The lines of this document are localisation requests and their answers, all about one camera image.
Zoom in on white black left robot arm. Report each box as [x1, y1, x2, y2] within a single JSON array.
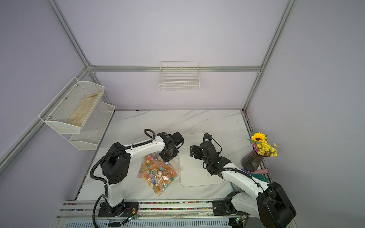
[[89, 129, 184, 218]]

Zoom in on white plastic tray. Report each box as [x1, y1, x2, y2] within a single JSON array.
[[178, 133, 224, 188]]

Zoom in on dark glass vase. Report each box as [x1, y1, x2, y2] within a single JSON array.
[[241, 150, 264, 172]]

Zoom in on white two-tier mesh shelf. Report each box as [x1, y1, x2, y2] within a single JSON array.
[[39, 77, 115, 151]]

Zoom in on green rubber glove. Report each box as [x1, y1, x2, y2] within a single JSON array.
[[251, 173, 270, 183]]

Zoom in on sunflower and yellow flower bouquet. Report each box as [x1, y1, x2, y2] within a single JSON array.
[[248, 132, 278, 157]]

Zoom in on white wire wall basket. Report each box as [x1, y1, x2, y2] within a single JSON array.
[[157, 61, 201, 92]]

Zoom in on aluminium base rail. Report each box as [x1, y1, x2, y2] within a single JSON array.
[[52, 199, 293, 228]]

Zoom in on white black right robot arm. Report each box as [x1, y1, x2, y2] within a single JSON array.
[[189, 133, 297, 228]]

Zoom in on beige cloth in shelf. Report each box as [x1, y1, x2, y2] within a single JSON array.
[[67, 92, 100, 127]]

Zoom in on clear ziploc bag of candies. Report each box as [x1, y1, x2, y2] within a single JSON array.
[[137, 153, 179, 196]]

